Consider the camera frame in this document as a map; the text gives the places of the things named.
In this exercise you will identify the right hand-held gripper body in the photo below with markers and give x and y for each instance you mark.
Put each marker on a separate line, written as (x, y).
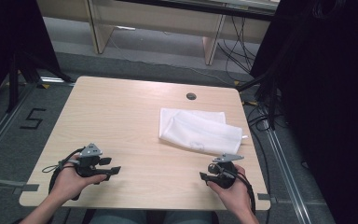
(227, 174)

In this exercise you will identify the person's left hand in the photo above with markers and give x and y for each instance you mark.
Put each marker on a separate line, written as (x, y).
(71, 183)

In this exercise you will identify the aluminium floor rail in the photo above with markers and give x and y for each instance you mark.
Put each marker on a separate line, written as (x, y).
(0, 129)
(287, 174)

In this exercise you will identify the white mesh laundry bag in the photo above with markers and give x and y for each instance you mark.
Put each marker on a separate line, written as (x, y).
(199, 132)

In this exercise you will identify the person's right hand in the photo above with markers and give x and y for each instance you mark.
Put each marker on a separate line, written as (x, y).
(234, 196)

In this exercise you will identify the black curtain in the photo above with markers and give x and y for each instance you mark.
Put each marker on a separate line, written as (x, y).
(329, 109)
(9, 37)

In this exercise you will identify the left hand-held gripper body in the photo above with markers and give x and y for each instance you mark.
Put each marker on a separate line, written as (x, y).
(88, 160)

